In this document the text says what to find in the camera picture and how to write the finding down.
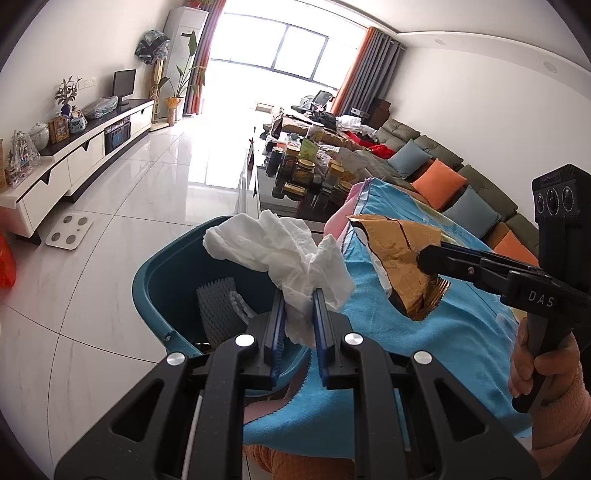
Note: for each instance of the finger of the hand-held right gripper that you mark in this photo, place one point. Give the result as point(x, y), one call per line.
point(461, 277)
point(466, 256)

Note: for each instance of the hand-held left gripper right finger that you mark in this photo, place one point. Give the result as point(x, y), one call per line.
point(321, 337)

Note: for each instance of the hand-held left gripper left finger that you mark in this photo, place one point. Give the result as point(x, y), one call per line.
point(277, 332)

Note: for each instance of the white foam net sleeve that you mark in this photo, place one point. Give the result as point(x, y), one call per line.
point(217, 309)

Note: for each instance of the large gold foil wrapper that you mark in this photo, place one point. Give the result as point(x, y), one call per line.
point(397, 258)

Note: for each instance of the white tissue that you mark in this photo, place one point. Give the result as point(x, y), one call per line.
point(268, 244)

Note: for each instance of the teal plastic bin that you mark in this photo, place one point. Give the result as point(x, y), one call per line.
point(166, 286)

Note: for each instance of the person's right forearm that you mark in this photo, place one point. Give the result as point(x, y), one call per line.
point(572, 410)

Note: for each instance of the person's right hand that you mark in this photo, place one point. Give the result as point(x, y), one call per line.
point(519, 364)

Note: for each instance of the orange cushion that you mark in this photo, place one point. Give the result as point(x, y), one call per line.
point(438, 184)
point(517, 249)

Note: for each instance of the blue-grey cushion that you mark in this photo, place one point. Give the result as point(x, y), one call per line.
point(473, 207)
point(411, 159)

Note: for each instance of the blue floral blanket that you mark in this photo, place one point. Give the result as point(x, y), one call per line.
point(438, 350)

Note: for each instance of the coral fleece garment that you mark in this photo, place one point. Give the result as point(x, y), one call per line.
point(295, 464)

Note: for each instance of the red cloth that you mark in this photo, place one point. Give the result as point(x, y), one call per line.
point(377, 151)

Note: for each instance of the dark glass coffee table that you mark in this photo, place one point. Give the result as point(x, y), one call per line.
point(268, 194)

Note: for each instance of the group of glass jars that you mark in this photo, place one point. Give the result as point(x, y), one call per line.
point(304, 170)

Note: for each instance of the brown boxes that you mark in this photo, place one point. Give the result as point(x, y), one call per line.
point(381, 110)

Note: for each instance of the white clothes pile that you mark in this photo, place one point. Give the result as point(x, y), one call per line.
point(352, 123)

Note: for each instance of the black bag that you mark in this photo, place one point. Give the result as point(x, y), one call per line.
point(324, 118)

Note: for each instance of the brown ottoman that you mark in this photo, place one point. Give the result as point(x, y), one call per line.
point(295, 127)

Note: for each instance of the orange and grey curtain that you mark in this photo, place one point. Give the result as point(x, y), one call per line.
point(205, 55)
point(369, 74)

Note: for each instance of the grey office chair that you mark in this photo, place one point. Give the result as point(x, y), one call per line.
point(316, 99)

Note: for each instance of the white bathroom scale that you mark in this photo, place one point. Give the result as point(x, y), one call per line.
point(69, 233)

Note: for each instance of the white TV cabinet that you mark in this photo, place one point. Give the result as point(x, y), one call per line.
point(78, 161)

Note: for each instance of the tall leafy plant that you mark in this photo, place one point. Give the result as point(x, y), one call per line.
point(182, 83)

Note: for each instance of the large window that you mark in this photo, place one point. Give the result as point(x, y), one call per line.
point(295, 50)

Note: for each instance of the orange plastic bag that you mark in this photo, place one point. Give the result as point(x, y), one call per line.
point(6, 261)

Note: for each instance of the clear plastic wrapped bundle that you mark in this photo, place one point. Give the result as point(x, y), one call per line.
point(101, 106)

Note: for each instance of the blue and white porcelain jar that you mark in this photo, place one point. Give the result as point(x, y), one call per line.
point(78, 124)

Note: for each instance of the black monitor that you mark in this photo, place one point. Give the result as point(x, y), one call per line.
point(124, 84)

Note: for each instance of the white standing air conditioner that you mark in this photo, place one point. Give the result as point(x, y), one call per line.
point(182, 46)

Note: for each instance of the ship model in plastic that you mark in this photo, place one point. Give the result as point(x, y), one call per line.
point(22, 159)

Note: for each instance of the white ceramic jar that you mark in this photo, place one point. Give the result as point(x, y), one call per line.
point(39, 136)

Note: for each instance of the covered standing fan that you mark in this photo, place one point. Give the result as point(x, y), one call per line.
point(152, 46)

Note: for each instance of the plant in blue vase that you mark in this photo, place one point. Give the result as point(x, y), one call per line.
point(67, 94)

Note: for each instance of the yellow painted vase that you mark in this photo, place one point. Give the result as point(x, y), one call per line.
point(3, 166)

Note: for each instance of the small potted plant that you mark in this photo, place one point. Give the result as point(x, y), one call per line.
point(198, 3)

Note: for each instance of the wooden picture frame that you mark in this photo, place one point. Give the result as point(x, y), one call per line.
point(59, 130)

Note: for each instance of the white wall socket strip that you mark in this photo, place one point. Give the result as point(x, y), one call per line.
point(86, 83)

